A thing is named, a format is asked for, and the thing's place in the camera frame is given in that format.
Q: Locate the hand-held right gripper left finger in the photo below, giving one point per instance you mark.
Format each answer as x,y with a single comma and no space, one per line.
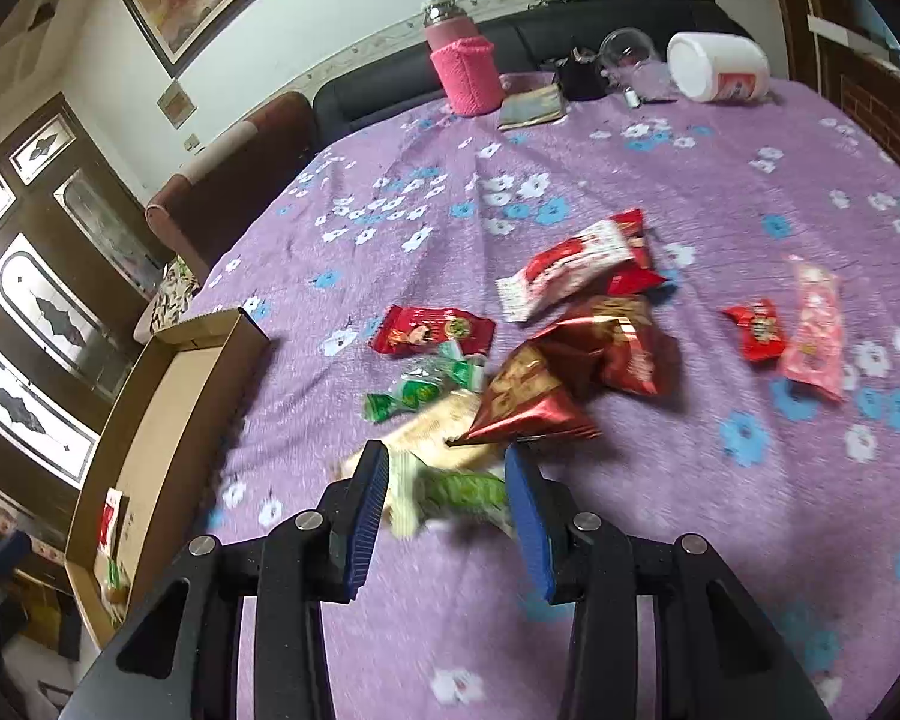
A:
366,517

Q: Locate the dark blue chair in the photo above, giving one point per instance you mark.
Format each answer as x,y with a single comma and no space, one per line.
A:
0,570

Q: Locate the pink snack packet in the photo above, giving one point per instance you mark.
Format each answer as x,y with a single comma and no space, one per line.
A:
814,337

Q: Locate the white plastic jar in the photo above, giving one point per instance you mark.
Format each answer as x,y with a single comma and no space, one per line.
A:
720,67

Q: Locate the dark red foil packet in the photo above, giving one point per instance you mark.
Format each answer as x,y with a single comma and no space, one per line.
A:
630,352

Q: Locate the large white red packet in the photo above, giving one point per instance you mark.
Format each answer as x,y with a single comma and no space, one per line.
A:
562,270

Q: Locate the small red candy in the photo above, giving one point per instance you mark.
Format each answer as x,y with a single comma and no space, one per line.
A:
757,326

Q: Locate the pink knit-sleeved thermos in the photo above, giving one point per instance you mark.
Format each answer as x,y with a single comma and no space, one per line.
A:
465,75

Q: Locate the small booklet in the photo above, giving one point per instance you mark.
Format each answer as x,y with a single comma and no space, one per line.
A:
529,106

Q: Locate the black pouch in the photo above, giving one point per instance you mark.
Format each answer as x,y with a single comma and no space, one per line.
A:
579,79

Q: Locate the cardboard box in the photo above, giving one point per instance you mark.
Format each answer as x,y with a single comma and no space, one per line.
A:
165,420

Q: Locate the red packet with green label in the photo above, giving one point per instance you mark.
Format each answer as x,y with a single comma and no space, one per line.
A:
420,330

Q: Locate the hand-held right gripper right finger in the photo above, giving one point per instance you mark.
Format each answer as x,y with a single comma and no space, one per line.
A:
529,532

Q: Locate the small wall plaque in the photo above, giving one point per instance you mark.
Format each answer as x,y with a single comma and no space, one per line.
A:
175,103

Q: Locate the wall switch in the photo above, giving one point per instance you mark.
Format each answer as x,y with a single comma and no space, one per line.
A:
191,142

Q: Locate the dark red triangular packet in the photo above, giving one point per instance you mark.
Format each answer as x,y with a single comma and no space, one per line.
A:
529,397

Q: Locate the black leather sofa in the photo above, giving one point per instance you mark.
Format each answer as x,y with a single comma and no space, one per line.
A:
390,90

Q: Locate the purple floral tablecloth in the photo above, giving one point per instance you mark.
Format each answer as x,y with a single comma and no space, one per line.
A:
645,165

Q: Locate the small white red packet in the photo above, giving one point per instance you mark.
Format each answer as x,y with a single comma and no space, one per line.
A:
109,521

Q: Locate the red snack packet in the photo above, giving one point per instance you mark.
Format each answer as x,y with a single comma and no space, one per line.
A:
637,279

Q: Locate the brown wooden door frame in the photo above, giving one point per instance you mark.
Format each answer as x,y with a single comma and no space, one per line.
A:
870,112

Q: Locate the clear plastic bottle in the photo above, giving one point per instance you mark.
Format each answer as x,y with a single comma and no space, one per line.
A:
630,52

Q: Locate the patterned clothing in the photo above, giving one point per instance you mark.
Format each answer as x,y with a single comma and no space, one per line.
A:
172,292

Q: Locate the brown armchair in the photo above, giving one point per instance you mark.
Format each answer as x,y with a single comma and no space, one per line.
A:
247,180

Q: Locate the green snack packet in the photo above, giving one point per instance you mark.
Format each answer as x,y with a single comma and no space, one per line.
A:
465,495

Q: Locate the clear green wrapper packet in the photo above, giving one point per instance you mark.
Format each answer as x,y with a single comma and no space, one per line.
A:
450,420

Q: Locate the dark cabinet with glass panels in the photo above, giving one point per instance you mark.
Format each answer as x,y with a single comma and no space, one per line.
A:
101,360

